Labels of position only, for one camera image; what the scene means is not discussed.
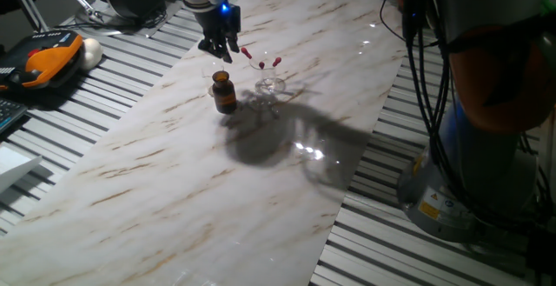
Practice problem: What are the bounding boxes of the marble pattern board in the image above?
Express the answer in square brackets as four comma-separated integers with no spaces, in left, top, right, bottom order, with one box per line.
[0,0,419,286]

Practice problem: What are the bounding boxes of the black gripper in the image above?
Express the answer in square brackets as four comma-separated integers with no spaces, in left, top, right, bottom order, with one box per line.
[194,1,242,64]

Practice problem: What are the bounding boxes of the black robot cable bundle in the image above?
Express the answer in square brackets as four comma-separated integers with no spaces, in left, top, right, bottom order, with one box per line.
[380,0,548,235]

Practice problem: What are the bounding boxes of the white round plastic object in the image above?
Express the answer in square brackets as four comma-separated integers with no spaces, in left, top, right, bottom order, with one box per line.
[77,37,104,71]

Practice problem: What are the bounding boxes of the metal tripod leg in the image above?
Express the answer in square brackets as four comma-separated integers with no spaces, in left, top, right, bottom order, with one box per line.
[3,0,50,34]

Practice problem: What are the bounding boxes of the white paper sheet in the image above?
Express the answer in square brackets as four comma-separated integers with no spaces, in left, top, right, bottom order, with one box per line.
[0,145,43,195]

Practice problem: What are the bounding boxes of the black cables by plate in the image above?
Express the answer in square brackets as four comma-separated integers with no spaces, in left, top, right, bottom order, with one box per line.
[56,7,169,33]

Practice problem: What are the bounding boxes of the brown glass bottle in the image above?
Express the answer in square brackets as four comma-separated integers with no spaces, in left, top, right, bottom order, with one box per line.
[211,70,239,116]

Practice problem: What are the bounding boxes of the wide clear glass beaker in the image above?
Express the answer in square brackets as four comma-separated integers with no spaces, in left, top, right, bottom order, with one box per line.
[248,57,287,96]

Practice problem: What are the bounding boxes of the orange black teach pendant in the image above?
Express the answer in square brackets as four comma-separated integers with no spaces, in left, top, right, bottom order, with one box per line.
[0,29,84,92]

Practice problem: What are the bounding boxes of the dark computer keyboard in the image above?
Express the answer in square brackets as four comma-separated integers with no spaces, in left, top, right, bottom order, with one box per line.
[0,97,30,134]

